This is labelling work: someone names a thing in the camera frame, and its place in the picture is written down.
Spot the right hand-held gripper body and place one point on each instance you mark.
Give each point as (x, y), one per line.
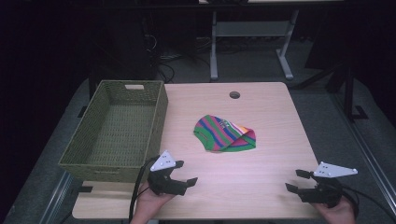
(323, 191)

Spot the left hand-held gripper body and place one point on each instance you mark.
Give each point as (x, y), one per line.
(163, 183)

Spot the striped colourful cloth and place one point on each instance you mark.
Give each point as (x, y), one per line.
(219, 133)

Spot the green woven basket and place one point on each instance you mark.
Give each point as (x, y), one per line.
(124, 130)

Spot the person's left hand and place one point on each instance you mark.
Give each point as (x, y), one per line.
(148, 205)

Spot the person's right hand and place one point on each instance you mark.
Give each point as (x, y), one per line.
(339, 214)

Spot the black metal stand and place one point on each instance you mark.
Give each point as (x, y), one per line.
(350, 93)

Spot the dark cabinet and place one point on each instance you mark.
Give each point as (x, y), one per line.
(130, 43)

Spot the silver metal rail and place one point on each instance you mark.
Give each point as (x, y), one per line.
(56, 199)
(370, 155)

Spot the black table bracket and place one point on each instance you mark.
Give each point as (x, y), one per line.
(84, 188)

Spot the white metal desk frame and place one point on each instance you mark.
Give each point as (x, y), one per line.
(252, 29)

